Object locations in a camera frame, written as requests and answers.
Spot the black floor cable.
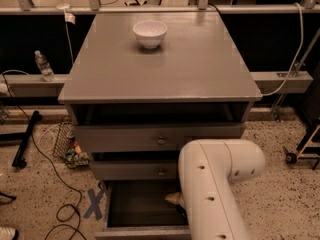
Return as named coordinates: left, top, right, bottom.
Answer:
left=1, top=72, right=88, bottom=240

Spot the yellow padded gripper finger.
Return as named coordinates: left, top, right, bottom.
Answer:
left=165, top=192, right=184, bottom=207

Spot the grey drawer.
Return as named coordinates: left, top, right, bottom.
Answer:
left=73, top=123, right=245, bottom=153
left=90, top=160, right=177, bottom=180
left=94, top=179, right=191, bottom=240

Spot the grey middle drawer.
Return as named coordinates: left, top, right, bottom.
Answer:
left=90, top=160, right=177, bottom=180

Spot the white shoe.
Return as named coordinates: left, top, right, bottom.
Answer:
left=0, top=226, right=19, bottom=240

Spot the wire basket with items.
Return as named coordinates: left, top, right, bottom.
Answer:
left=53, top=121, right=89, bottom=169

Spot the grey drawer cabinet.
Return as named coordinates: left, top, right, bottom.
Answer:
left=57, top=11, right=263, bottom=240

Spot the clear plastic water bottle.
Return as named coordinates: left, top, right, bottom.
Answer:
left=34, top=50, right=55, bottom=82

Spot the black metal stand leg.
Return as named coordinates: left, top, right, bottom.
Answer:
left=12, top=110, right=42, bottom=169

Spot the grey top drawer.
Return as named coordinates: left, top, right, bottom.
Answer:
left=73, top=123, right=245, bottom=153

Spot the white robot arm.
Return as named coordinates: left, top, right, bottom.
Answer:
left=177, top=139, right=265, bottom=240

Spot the grey bottom drawer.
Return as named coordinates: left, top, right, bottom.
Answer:
left=94, top=179, right=191, bottom=240

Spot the grey metal rail beam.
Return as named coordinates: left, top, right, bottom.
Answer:
left=0, top=74, right=68, bottom=97

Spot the white lamp with cord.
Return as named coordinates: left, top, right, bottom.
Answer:
left=56, top=0, right=76, bottom=63

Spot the white ceramic bowl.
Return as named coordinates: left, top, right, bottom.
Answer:
left=133, top=20, right=168, bottom=49

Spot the white hanging cable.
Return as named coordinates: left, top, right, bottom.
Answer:
left=260, top=2, right=304, bottom=98

